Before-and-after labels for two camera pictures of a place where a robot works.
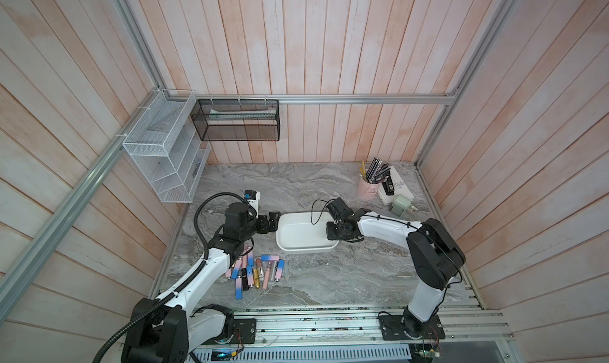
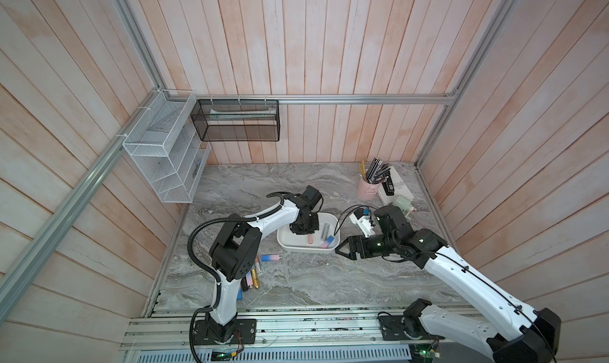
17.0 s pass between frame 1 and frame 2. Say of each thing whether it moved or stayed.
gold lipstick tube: stayed
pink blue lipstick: moved
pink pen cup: stayed
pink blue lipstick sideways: stayed
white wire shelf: stayed
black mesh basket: stayed
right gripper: moved
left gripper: moved
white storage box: stayed
